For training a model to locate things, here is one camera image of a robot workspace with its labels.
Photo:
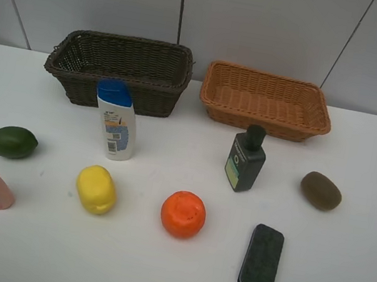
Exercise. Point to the dark green black-capped bottle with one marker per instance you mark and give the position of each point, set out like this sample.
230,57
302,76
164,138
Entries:
246,158

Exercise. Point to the orange fruit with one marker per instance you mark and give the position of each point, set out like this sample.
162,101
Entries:
183,214

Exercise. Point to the white blue-capped shampoo bottle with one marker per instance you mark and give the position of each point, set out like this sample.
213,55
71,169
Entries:
118,119

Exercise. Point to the yellow lemon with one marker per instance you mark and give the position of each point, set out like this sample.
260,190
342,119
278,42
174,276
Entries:
96,190

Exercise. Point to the brown kiwi fruit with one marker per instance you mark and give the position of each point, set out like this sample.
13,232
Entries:
320,191

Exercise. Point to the black whiteboard eraser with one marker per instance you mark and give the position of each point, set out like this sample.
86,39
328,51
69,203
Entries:
263,255

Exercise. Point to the green lime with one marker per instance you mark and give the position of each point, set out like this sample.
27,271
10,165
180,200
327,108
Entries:
16,142

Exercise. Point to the dark brown wicker basket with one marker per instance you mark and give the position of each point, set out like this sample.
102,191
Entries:
145,74

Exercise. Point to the orange wicker basket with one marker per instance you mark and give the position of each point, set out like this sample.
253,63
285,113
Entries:
286,108

